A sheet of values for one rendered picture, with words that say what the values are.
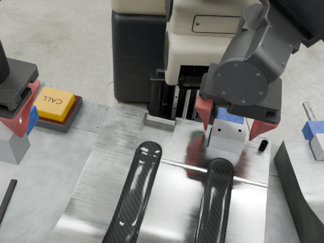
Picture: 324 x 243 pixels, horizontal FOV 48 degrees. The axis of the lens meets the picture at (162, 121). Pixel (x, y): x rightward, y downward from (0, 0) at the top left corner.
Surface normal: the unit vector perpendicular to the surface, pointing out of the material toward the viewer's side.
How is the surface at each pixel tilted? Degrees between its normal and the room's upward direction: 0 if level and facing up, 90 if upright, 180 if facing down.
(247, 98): 89
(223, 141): 90
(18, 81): 1
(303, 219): 90
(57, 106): 0
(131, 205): 5
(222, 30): 98
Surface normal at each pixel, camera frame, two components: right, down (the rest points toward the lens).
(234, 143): -0.24, 0.72
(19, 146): 0.97, 0.22
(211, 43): 0.08, -0.54
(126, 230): 0.07, -0.77
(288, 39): 0.53, -0.40
